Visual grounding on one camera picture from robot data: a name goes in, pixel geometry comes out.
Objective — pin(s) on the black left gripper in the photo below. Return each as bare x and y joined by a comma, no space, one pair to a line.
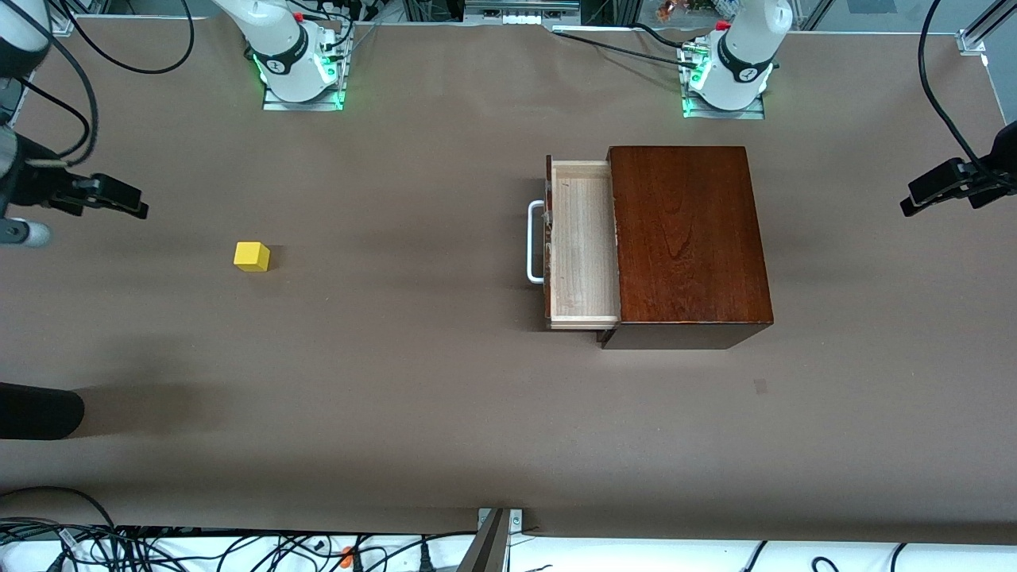
996,168

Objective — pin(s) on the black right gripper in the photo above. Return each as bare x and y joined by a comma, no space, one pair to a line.
36,184

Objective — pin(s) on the yellow cube block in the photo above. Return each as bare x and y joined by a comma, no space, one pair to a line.
251,259

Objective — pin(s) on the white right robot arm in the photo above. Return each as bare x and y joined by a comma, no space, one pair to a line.
278,40

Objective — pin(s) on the black ribbed cylinder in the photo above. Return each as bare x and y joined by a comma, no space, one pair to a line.
40,411

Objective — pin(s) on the dark brown wooden cabinet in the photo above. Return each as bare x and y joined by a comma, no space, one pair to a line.
691,246

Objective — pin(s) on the orange plug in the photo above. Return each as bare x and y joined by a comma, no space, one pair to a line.
347,558

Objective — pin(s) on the white power strip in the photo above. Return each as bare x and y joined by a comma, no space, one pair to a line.
520,16

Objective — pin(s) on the black power plug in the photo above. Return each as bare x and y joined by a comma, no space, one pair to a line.
425,560

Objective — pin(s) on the aluminium frame profile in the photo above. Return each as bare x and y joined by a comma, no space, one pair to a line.
67,24

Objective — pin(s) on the aluminium profile post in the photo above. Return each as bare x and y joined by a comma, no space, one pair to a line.
489,548

